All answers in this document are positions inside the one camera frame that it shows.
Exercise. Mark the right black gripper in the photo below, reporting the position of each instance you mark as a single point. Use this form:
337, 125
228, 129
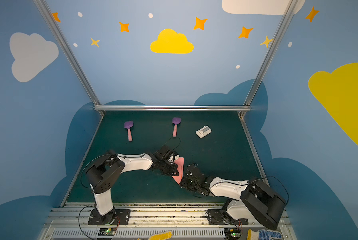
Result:
189, 176

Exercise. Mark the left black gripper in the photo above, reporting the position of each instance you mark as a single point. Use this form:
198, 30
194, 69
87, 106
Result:
170, 168

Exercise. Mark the pink square paper sheet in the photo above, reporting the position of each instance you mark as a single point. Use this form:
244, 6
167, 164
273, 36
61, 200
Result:
180, 163

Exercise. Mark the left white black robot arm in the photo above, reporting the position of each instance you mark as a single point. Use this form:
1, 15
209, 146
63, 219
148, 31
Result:
103, 172

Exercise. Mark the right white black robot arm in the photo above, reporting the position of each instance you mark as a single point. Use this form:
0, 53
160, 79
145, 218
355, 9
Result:
264, 203

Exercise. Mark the white small plastic device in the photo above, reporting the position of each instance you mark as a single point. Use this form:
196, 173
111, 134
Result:
201, 133

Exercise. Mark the right purple pink spatula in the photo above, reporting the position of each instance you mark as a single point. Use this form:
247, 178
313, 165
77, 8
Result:
175, 121

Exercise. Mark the purple pink spatula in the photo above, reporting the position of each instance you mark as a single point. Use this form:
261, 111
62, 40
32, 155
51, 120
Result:
128, 125
175, 121

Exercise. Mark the yellow glove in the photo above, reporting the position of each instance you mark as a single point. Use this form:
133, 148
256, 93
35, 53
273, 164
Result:
161, 236

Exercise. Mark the right green circuit board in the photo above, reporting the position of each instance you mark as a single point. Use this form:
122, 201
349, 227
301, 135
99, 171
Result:
232, 234

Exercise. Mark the green circuit board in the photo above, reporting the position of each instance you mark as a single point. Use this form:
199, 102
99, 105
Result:
107, 232
232, 234

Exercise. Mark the left purple pink spatula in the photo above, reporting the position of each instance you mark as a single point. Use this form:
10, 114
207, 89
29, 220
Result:
128, 125

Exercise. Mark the blue white glove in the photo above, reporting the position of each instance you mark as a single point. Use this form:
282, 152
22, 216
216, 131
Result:
264, 235

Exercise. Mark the left green circuit board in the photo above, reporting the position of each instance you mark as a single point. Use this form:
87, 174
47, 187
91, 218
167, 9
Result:
107, 232

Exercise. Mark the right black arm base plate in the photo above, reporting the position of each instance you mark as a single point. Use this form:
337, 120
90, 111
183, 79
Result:
221, 218

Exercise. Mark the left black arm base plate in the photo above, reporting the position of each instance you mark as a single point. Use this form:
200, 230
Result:
112, 218

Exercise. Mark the right aluminium frame post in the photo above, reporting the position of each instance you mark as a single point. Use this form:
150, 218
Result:
278, 36

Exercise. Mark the aluminium frame post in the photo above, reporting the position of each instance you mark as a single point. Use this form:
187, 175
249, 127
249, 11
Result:
278, 36
47, 15

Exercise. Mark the horizontal aluminium frame bar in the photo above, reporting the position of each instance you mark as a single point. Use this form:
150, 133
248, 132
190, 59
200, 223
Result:
171, 108

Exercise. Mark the aluminium front rail base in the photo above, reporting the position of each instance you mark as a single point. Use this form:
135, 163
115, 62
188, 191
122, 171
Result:
187, 221

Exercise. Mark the left aluminium frame post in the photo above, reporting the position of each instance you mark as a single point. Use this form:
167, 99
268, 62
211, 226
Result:
47, 15

